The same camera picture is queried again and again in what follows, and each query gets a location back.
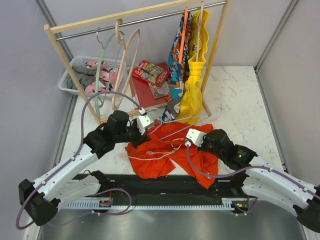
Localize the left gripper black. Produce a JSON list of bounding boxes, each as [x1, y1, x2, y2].
[[114, 118, 151, 149]]

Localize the orange shorts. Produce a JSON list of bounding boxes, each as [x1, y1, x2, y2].
[[125, 122, 219, 189]]

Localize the blue wire hanger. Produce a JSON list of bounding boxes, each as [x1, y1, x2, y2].
[[146, 107, 213, 141]]

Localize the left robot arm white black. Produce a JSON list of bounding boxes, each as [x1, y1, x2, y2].
[[18, 110, 155, 226]]

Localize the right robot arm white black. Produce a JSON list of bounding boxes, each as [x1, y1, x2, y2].
[[187, 129, 320, 233]]

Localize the yellow shorts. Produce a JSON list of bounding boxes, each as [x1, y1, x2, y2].
[[177, 9, 210, 125]]

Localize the colourful patterned shorts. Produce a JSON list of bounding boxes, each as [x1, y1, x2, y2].
[[161, 12, 192, 122]]

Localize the mint green plastic hanger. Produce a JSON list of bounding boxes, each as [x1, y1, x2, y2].
[[93, 28, 116, 118]]

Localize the light wooden hanger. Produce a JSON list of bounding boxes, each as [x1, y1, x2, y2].
[[113, 18, 141, 95]]

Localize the orange plastic hanger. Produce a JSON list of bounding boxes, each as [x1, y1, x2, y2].
[[178, 6, 188, 64]]

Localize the wooden hanger with yellow shorts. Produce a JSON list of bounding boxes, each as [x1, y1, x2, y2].
[[195, 1, 204, 62]]

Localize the large red book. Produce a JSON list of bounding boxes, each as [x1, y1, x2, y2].
[[131, 74, 170, 108]]

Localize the small illustrated booklet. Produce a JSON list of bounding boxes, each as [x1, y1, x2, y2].
[[148, 81, 170, 99]]

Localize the white plastic laundry basket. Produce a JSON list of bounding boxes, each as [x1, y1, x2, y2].
[[58, 55, 121, 96]]

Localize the grey garment in basket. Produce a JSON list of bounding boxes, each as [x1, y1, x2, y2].
[[72, 66, 96, 89]]

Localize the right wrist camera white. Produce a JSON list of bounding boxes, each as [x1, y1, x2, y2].
[[185, 128, 206, 147]]

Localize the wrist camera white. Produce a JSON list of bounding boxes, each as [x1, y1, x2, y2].
[[185, 128, 206, 147], [136, 108, 155, 136]]

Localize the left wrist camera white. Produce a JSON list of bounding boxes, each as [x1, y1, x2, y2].
[[136, 108, 155, 136]]

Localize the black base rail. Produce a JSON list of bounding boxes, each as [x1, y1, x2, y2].
[[91, 171, 247, 206]]

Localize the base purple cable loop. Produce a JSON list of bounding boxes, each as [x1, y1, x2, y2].
[[47, 187, 133, 228]]

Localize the white slotted cable duct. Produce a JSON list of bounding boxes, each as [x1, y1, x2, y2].
[[63, 198, 235, 211]]

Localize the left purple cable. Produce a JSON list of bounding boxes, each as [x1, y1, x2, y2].
[[15, 91, 146, 230]]

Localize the wooden clothes rack frame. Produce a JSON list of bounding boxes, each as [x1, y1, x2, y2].
[[43, 0, 232, 126]]

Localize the metal hanging rail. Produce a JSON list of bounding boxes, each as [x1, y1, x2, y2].
[[56, 0, 227, 42]]

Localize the aluminium corner post left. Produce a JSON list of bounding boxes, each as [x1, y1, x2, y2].
[[34, 0, 77, 152]]

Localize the aluminium corner post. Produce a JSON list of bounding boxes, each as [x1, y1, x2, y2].
[[34, 0, 77, 152], [254, 0, 300, 74]]

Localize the aluminium corner post right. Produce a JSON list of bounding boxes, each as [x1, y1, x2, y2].
[[254, 0, 300, 74]]

